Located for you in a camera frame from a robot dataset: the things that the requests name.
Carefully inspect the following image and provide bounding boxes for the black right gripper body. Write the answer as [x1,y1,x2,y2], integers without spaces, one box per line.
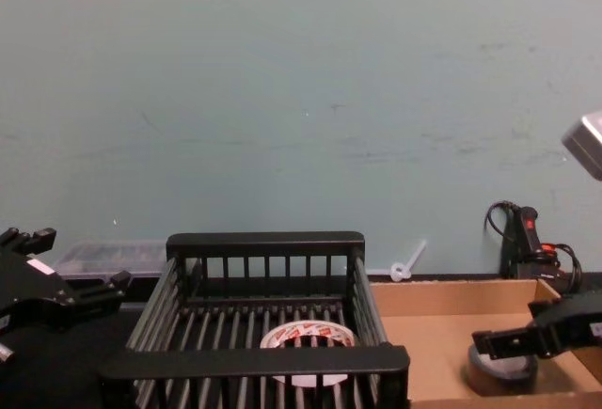
[534,290,602,359]

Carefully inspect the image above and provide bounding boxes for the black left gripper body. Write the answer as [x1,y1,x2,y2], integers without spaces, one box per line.
[0,244,77,335]

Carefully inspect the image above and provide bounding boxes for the silver tape roll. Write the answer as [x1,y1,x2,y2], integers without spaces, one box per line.
[465,342,540,397]

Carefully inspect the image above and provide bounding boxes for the white tape roll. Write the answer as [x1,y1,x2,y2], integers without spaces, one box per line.
[259,320,356,389]

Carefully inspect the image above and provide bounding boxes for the clear plastic case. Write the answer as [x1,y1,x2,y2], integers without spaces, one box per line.
[51,239,170,284]

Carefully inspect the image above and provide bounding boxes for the shallow brown cardboard tray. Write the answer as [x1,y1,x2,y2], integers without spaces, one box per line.
[369,278,602,409]

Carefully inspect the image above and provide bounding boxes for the black rack with steel bars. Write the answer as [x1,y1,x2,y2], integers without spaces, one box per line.
[96,231,411,409]

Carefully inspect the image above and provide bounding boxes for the black tool cord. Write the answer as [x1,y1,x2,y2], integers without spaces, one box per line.
[483,199,587,295]

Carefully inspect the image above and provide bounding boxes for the black corded tool red switch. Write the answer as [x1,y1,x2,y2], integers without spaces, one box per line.
[498,204,568,283]

